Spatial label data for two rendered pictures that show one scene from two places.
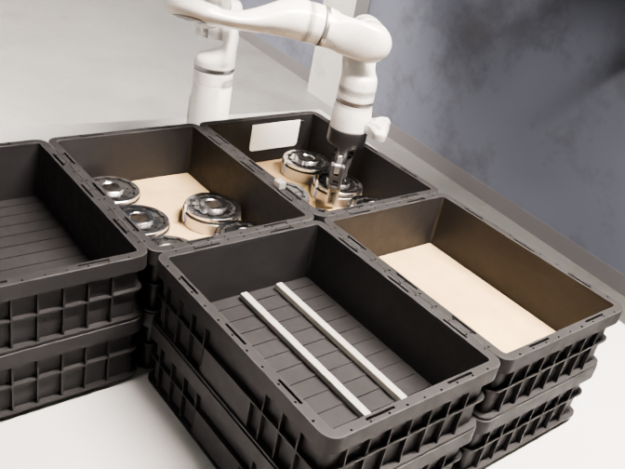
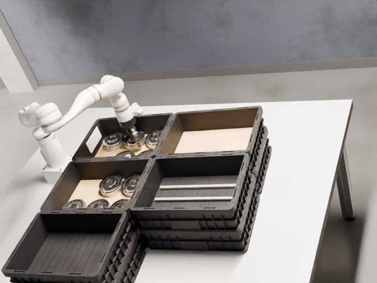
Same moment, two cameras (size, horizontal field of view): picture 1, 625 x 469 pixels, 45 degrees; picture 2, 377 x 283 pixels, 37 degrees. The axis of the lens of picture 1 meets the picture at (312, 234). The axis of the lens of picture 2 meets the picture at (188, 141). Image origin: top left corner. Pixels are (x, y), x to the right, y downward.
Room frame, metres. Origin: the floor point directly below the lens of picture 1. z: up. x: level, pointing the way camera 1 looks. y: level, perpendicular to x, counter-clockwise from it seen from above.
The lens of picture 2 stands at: (-0.72, 0.45, 2.23)
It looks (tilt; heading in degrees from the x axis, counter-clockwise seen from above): 35 degrees down; 341
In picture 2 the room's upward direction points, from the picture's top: 20 degrees counter-clockwise
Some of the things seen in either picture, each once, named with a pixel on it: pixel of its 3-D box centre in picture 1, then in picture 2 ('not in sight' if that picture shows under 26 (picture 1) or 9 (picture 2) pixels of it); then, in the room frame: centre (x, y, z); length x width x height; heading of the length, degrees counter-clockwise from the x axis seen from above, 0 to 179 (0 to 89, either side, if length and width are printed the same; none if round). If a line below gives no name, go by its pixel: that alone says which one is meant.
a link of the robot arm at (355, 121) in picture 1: (362, 113); (127, 109); (1.36, -0.04, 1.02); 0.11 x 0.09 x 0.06; 85
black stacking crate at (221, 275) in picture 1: (314, 343); (194, 192); (0.84, -0.03, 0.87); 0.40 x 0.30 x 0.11; 43
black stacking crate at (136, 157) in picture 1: (174, 209); (102, 194); (1.13, 0.24, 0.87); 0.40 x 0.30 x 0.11; 43
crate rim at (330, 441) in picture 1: (322, 314); (190, 183); (0.84, -0.03, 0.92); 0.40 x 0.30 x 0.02; 43
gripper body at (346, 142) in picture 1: (344, 146); (129, 124); (1.36, -0.03, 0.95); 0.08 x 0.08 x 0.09
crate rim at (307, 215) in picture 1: (177, 182); (97, 185); (1.13, 0.24, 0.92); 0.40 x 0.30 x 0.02; 43
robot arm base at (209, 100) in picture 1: (209, 103); (51, 147); (1.67, 0.30, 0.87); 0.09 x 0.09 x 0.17; 44
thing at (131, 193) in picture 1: (110, 190); (73, 208); (1.17, 0.37, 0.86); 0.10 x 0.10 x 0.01
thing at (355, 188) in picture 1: (338, 183); (133, 137); (1.39, -0.03, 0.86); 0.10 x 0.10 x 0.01
